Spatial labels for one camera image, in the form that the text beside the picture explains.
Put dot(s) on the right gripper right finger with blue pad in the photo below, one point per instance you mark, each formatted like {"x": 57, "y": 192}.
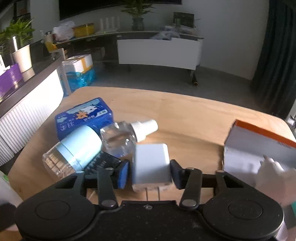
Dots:
{"x": 189, "y": 180}

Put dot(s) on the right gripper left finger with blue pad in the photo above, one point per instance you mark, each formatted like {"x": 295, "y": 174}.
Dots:
{"x": 109, "y": 179}

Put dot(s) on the black UGREEN charger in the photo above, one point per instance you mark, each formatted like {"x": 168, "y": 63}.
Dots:
{"x": 102, "y": 160}

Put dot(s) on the clear glass spray bottle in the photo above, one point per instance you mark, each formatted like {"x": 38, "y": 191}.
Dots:
{"x": 119, "y": 139}

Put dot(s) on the toothpick jar light blue lid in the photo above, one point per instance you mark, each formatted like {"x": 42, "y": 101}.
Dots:
{"x": 73, "y": 153}

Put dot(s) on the blue tissue pack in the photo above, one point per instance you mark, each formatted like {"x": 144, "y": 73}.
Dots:
{"x": 94, "y": 113}

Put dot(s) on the orange white cardboard tray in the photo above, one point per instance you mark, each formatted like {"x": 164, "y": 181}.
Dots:
{"x": 247, "y": 144}

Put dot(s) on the blue plastic bag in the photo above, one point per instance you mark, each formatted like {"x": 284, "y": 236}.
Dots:
{"x": 77, "y": 80}

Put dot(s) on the white yellow cardboard box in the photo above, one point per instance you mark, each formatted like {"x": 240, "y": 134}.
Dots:
{"x": 78, "y": 63}

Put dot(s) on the curved white side counter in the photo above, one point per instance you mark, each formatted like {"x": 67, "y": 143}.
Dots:
{"x": 26, "y": 106}

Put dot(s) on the white TV cabinet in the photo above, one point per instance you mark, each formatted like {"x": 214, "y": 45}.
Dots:
{"x": 176, "y": 52}

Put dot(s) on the dark green curtain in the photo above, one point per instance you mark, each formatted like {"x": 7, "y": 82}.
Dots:
{"x": 274, "y": 79}

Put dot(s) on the white router with antennas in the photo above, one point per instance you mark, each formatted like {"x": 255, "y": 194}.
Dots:
{"x": 111, "y": 24}

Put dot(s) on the purple storage box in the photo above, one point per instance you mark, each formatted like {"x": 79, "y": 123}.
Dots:
{"x": 10, "y": 78}

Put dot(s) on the white plastic bag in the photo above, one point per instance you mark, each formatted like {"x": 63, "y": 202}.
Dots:
{"x": 64, "y": 31}

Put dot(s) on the white paper cup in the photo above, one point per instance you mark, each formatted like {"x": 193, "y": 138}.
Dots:
{"x": 23, "y": 58}

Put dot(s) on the dark framed picture box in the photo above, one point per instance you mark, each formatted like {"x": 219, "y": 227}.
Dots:
{"x": 184, "y": 19}

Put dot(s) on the potted plant in glass vase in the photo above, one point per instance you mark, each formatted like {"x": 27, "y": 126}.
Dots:
{"x": 137, "y": 9}

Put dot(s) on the green plant on counter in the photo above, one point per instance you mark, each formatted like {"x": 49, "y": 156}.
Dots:
{"x": 21, "y": 29}

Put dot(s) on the black wall television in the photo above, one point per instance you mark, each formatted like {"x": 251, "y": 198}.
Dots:
{"x": 68, "y": 9}

